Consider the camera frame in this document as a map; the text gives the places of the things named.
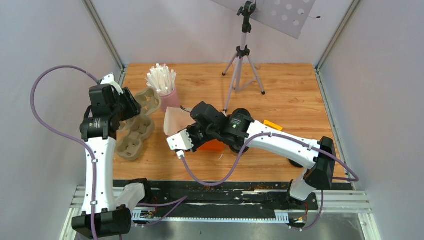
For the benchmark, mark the brown paper cup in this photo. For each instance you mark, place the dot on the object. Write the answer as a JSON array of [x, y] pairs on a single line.
[[237, 152]]

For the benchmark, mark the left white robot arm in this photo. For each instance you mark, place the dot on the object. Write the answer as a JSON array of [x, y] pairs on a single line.
[[103, 215]]

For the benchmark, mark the bundle of white straws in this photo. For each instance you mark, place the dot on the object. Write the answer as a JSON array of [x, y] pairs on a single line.
[[162, 79]]

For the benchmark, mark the yellow triangular plastic bracket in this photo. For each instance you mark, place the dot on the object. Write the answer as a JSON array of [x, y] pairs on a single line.
[[272, 125]]

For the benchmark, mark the silver camera tripod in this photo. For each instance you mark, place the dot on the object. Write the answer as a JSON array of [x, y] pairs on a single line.
[[242, 52]]

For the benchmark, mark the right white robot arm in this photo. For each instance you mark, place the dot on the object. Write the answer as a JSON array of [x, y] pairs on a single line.
[[241, 132]]

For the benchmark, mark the grey pulp cup carrier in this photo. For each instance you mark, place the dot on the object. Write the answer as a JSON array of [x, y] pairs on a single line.
[[130, 146]]

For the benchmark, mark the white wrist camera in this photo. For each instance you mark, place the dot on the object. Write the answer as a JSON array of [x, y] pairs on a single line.
[[110, 79], [180, 143]]

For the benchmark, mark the grey perforated panel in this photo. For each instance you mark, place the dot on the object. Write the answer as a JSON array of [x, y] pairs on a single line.
[[285, 16]]

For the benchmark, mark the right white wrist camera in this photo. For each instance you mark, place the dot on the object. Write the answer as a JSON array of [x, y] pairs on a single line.
[[180, 143]]

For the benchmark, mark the pink translucent straw holder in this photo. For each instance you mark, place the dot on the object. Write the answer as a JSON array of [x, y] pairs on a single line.
[[170, 100]]

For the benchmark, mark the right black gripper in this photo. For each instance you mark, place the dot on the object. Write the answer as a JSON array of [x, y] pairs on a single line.
[[190, 130]]

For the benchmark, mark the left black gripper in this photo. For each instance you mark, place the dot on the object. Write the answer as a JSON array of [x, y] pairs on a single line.
[[134, 106]]

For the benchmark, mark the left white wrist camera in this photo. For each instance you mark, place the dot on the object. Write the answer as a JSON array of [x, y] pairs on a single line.
[[110, 79]]

